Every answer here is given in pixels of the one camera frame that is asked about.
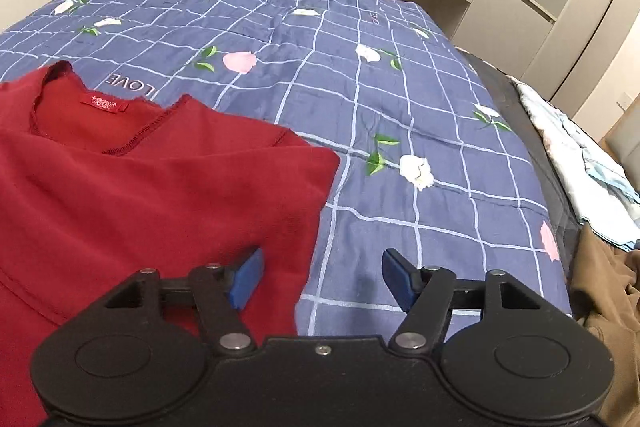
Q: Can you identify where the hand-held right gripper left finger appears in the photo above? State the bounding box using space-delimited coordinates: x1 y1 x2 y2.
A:
92 247 264 354

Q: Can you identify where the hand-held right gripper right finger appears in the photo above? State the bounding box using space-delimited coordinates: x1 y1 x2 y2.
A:
382 248 557 354

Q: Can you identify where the beige wooden headboard cabinet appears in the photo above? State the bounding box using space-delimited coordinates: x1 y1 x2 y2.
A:
100 0 640 108

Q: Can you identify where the blue checked floral quilt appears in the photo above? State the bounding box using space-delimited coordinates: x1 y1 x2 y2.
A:
0 0 574 339

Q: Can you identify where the brown cloth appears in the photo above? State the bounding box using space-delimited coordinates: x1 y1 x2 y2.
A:
569 222 640 427

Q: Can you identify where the red knit top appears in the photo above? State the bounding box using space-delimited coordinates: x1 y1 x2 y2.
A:
0 61 342 427

